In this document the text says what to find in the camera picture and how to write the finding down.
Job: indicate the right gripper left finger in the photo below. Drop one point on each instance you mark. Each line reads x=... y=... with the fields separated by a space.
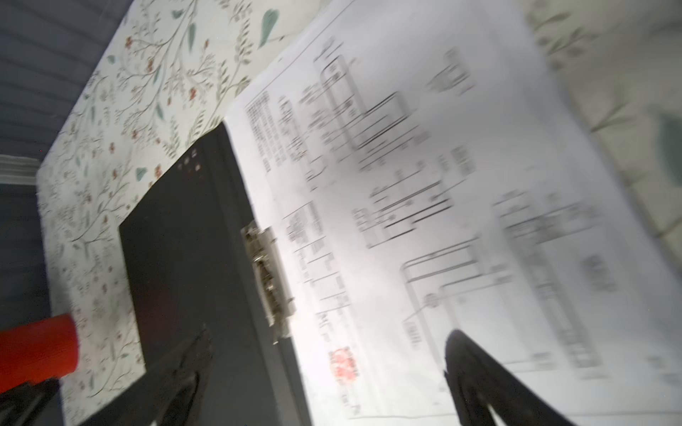
x=170 y=393

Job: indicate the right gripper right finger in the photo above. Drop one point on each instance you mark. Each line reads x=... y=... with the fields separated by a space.
x=482 y=388

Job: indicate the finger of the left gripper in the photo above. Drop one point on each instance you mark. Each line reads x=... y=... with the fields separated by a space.
x=23 y=404

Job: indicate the orange black file folder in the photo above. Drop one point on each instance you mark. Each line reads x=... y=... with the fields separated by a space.
x=189 y=272

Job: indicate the paper sheet with technical drawing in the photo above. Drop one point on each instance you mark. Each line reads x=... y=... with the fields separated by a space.
x=421 y=173

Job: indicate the red pencil cup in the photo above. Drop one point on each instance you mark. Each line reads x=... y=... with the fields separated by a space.
x=39 y=351

